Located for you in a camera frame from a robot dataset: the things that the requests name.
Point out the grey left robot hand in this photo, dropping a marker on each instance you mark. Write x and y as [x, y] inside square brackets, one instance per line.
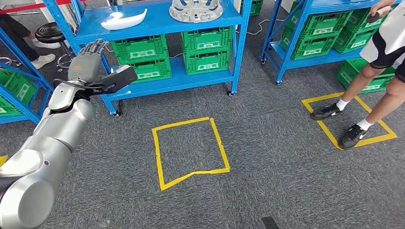
[84, 68]

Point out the white curved plastic part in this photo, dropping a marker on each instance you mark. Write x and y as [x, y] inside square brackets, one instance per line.
[123, 21]

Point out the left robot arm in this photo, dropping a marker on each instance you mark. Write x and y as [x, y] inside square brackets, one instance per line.
[47, 151]

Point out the blue metal shelf rack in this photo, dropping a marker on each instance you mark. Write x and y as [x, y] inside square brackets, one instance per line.
[286, 63]
[177, 79]
[31, 69]

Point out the black round stool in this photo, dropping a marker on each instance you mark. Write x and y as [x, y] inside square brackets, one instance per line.
[50, 33]

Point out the green plastic crate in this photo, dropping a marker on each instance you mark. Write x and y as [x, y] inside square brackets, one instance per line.
[354, 42]
[205, 63]
[311, 49]
[319, 27]
[205, 39]
[348, 71]
[139, 47]
[256, 7]
[152, 71]
[6, 109]
[364, 20]
[19, 87]

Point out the person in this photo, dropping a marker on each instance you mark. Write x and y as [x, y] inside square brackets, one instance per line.
[15, 34]
[386, 41]

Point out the yellow floor tape square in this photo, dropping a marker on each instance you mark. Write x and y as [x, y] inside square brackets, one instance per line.
[322, 97]
[156, 151]
[2, 159]

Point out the silver wheel cover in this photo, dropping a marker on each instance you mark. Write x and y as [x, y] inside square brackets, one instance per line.
[196, 11]

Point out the black handheld controller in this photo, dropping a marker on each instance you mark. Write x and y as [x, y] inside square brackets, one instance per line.
[376, 15]

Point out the person's hand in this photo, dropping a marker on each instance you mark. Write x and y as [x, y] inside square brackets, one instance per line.
[379, 3]

